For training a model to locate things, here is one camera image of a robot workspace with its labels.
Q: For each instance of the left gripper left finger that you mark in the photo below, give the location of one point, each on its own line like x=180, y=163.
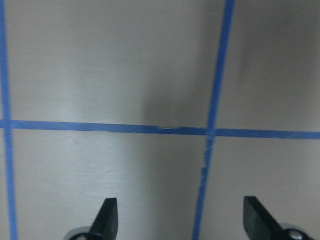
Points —
x=104, y=226

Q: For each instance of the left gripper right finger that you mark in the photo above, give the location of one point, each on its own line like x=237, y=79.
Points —
x=259, y=224

